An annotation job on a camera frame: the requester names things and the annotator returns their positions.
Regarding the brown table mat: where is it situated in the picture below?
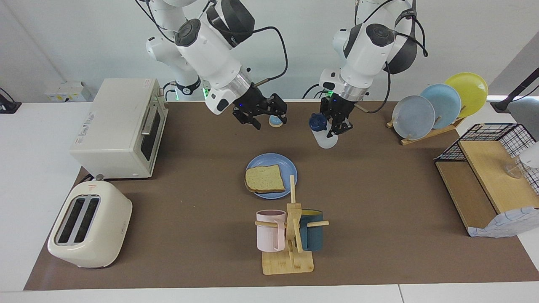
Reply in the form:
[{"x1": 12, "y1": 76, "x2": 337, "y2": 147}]
[{"x1": 23, "y1": 100, "x2": 539, "y2": 291}]

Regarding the teal mug with yellow inside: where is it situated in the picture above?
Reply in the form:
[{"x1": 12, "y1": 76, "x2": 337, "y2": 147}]
[{"x1": 298, "y1": 209, "x2": 324, "y2": 252}]

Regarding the grey round plate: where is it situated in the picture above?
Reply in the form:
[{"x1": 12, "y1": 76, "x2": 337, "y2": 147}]
[{"x1": 392, "y1": 95, "x2": 436, "y2": 140}]

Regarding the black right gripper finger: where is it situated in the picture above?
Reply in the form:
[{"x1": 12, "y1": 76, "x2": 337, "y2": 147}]
[
  {"x1": 269, "y1": 94, "x2": 289, "y2": 125},
  {"x1": 234, "y1": 112, "x2": 262, "y2": 130}
]

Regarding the white toaster oven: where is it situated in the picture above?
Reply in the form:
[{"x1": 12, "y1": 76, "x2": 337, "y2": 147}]
[{"x1": 69, "y1": 78, "x2": 169, "y2": 179}]

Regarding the wood and wire shelf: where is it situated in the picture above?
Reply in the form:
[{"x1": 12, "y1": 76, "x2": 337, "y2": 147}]
[{"x1": 434, "y1": 123, "x2": 539, "y2": 237}]

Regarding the wooden plate rack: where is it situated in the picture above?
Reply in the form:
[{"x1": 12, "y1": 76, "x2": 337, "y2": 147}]
[{"x1": 387, "y1": 105, "x2": 466, "y2": 146}]

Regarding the pink mug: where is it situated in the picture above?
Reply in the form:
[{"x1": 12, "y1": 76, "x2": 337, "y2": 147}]
[{"x1": 256, "y1": 210, "x2": 287, "y2": 253}]

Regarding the white object on shelf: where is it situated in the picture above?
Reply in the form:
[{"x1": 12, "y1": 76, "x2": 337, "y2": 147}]
[{"x1": 518, "y1": 142, "x2": 539, "y2": 169}]

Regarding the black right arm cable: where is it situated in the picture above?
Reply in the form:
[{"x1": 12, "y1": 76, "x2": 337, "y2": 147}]
[{"x1": 198, "y1": 0, "x2": 289, "y2": 87}]

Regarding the black device on side table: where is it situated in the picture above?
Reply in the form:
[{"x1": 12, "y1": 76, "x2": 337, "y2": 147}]
[{"x1": 0, "y1": 88, "x2": 21, "y2": 114}]

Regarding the yellow round plate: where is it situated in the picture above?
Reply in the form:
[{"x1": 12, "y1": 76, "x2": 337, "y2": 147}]
[{"x1": 445, "y1": 72, "x2": 489, "y2": 119}]

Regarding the light blue round plate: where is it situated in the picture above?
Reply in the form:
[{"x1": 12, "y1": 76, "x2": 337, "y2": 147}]
[{"x1": 420, "y1": 84, "x2": 462, "y2": 129}]

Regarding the clear glass cup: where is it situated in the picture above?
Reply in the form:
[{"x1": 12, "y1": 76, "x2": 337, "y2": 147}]
[{"x1": 503, "y1": 162, "x2": 527, "y2": 179}]

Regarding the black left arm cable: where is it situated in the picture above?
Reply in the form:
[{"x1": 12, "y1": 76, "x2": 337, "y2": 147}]
[{"x1": 355, "y1": 0, "x2": 429, "y2": 114}]

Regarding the wooden mug rack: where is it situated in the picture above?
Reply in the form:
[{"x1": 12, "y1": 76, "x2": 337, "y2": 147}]
[{"x1": 255, "y1": 175, "x2": 330, "y2": 275}]

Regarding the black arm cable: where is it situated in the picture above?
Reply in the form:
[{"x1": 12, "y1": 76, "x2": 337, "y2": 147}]
[
  {"x1": 198, "y1": 0, "x2": 289, "y2": 87},
  {"x1": 355, "y1": 0, "x2": 429, "y2": 114}
]

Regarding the toasted bread slice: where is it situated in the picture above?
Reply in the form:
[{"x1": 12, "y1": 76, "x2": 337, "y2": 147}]
[{"x1": 244, "y1": 164, "x2": 286, "y2": 194}]

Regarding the cream two-slot toaster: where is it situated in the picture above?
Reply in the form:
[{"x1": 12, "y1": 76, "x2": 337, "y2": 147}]
[{"x1": 47, "y1": 179, "x2": 133, "y2": 269}]

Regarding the seasoning bottle with blue cap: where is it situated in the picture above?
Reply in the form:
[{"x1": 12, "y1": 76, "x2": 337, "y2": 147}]
[{"x1": 309, "y1": 113, "x2": 339, "y2": 149}]

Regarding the white box by wall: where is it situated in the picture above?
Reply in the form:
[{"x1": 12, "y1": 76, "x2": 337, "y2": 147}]
[{"x1": 45, "y1": 81, "x2": 92, "y2": 103}]

